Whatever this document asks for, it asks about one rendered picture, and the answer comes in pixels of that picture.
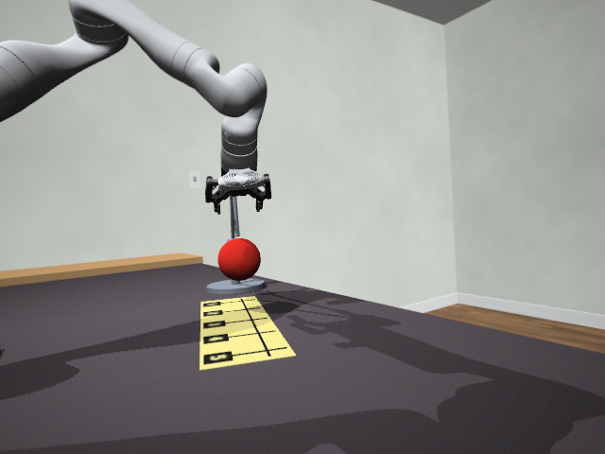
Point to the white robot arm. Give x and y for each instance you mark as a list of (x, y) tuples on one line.
[(28, 71)]

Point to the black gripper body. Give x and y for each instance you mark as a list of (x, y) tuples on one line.
[(238, 192)]

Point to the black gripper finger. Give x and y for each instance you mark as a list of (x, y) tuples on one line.
[(259, 195), (218, 197)]

